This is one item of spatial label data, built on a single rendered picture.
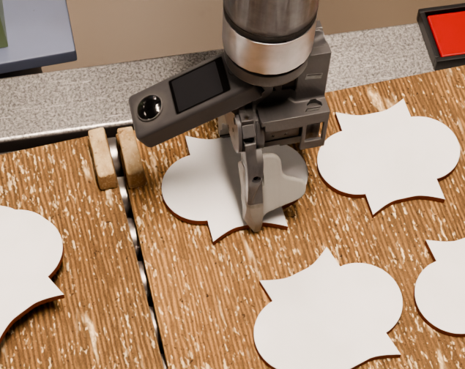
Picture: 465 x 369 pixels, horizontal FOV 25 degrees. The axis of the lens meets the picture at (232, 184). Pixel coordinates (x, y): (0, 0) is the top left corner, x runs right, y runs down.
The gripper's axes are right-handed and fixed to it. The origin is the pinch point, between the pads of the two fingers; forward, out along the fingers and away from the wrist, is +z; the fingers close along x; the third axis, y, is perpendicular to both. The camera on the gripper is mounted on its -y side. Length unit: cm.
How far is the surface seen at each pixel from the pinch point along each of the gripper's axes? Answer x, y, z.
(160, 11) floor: 106, 11, 94
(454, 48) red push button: 11.8, 27.3, 0.7
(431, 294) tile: -16.3, 14.6, -0.3
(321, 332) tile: -17.5, 3.8, 0.0
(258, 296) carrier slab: -12.4, -0.8, 1.0
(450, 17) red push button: 16.1, 28.4, 0.7
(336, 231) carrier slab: -7.4, 8.2, 0.7
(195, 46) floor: 95, 17, 94
